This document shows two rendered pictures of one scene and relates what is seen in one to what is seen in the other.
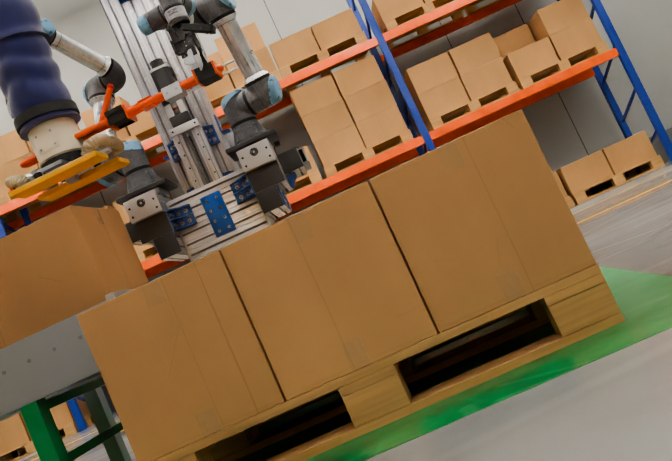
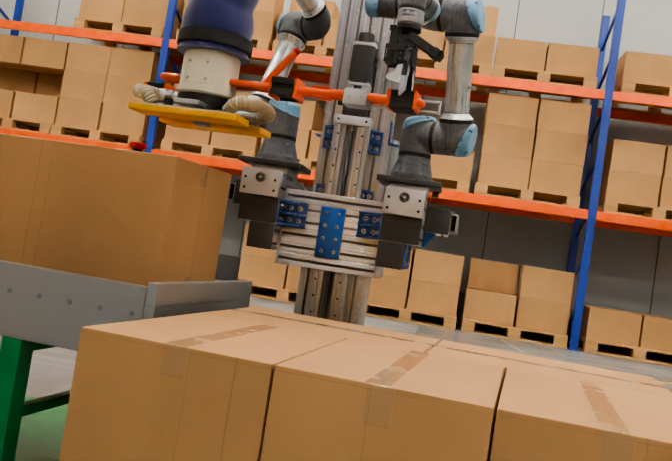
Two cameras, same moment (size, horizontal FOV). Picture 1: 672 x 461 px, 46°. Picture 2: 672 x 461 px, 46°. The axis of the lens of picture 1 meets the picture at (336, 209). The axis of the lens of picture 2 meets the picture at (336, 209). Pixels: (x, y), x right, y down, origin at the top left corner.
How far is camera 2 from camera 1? 0.65 m
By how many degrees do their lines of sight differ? 10
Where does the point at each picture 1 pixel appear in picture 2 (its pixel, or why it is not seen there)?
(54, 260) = (129, 202)
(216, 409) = not seen: outside the picture
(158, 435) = not seen: outside the picture
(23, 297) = (78, 219)
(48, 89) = (232, 17)
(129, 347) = (113, 400)
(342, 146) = (506, 173)
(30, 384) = (26, 320)
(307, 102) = (500, 112)
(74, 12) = not seen: outside the picture
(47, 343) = (66, 291)
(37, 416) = (14, 356)
